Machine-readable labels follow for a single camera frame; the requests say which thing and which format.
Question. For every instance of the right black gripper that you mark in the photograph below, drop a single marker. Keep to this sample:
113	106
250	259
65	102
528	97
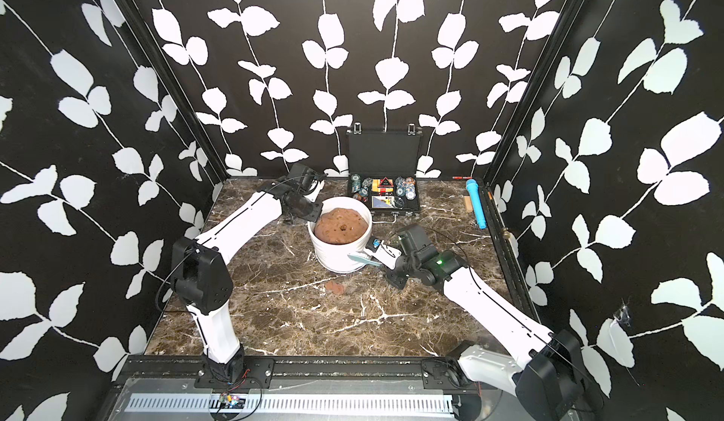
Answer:
391	275

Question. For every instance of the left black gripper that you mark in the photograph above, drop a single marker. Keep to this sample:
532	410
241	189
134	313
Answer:
316	214

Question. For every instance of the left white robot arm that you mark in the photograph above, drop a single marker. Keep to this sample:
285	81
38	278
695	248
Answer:
199	275

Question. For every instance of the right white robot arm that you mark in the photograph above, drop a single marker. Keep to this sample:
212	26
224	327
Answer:
542	369

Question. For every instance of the fallen mud piece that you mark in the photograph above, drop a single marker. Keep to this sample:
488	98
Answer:
334	288

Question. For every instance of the brown clay soil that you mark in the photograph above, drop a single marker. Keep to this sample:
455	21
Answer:
340	226

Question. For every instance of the playing card deck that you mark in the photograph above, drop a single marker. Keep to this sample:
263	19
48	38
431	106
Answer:
383	202

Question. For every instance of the black poker chip case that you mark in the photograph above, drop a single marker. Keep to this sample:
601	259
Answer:
384	163

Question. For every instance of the blue cylindrical tool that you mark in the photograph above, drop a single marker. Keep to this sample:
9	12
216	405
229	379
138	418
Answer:
476	204

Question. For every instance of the white perforated strip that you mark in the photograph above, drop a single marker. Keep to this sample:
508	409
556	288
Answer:
394	405

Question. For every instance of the small circuit board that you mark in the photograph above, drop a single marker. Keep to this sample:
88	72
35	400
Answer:
229	403

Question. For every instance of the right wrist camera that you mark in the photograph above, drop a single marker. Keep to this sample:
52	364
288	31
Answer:
373	244

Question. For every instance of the wooden handle piece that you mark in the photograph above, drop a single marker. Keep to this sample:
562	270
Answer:
468	203

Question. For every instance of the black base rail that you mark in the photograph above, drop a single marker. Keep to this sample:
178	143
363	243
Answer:
436	373

